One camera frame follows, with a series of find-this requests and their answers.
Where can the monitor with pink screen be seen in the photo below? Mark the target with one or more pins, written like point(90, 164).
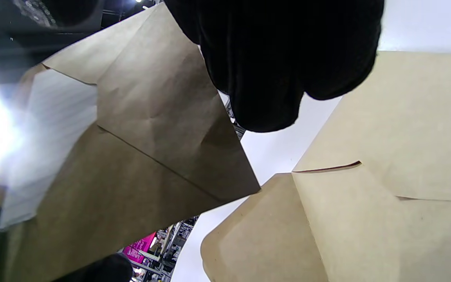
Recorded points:
point(141, 246)

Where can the brown paper envelope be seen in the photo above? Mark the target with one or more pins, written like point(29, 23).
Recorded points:
point(366, 215)
point(151, 117)

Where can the person's right hand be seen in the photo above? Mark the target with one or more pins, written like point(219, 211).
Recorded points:
point(288, 47)

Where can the person's left hand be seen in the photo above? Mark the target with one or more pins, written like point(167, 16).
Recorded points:
point(100, 272)

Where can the white lined paper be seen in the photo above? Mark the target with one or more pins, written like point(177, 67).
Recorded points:
point(53, 137)

